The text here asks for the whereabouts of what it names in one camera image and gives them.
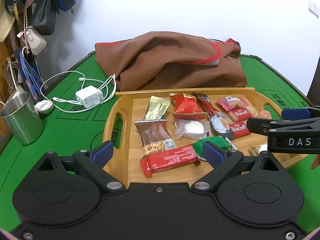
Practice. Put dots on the white paper bag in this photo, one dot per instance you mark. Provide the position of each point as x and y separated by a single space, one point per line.
13 78

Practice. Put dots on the long red coffee stick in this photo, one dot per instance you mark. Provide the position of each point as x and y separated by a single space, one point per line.
219 123

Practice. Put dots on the brown peanut bar packet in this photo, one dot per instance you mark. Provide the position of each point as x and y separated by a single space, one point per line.
155 136

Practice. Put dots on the person right hand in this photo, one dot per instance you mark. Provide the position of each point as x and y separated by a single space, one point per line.
316 162

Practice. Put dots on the small white beige purse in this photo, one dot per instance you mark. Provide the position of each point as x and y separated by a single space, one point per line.
33 40

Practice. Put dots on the steel mug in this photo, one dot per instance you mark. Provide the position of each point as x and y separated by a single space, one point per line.
22 118

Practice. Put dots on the beige hat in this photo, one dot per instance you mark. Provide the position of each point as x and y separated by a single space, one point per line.
6 22

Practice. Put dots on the pink pastry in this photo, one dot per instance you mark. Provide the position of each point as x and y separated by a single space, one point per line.
229 103

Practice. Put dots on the small round white lid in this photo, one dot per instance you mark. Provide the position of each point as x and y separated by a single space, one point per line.
44 107

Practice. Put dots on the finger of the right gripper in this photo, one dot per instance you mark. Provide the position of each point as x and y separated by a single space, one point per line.
300 113
270 127

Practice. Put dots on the red Biscoff biscuit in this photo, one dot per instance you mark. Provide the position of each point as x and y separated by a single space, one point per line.
239 114
238 129

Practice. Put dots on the black hanging bag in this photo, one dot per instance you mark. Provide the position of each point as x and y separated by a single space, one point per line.
44 17

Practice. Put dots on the white power adapter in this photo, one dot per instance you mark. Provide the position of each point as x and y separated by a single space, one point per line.
89 96

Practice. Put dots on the pink jelly cup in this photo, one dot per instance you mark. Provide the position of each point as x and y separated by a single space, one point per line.
264 114

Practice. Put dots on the red nut bar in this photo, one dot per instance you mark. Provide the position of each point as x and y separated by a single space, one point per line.
168 160

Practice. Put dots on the clear-wrapped white cake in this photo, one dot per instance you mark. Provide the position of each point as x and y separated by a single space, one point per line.
191 129

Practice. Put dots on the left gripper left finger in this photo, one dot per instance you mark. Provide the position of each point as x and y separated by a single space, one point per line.
91 164

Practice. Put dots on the clear-wrapped cream biscuit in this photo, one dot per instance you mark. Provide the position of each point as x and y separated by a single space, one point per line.
255 150

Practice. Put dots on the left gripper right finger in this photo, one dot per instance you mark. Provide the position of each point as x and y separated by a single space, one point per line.
224 164

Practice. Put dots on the red pistachio snack bag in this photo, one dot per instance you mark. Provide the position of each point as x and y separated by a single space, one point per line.
186 107

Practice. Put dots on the orange coat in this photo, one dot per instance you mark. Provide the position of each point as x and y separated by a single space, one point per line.
4 88

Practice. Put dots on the brown cloth bag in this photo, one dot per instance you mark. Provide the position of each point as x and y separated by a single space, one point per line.
163 60

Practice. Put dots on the gold foil snack packet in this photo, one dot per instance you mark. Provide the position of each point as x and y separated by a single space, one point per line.
157 108

